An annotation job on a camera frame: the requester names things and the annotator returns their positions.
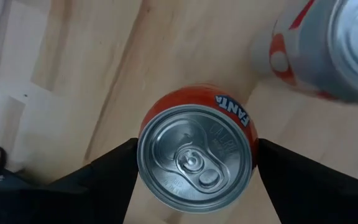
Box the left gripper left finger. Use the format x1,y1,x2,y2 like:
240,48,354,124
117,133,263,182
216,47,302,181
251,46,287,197
50,138,140,224

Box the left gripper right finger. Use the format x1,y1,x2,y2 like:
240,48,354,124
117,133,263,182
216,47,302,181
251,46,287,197
255,138,358,224

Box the orange Fanta can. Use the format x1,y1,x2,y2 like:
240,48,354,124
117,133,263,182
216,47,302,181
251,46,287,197
136,83,259,214

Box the silver Diet Coke can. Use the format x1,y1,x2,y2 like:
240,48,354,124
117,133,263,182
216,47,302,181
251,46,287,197
268,0,358,105

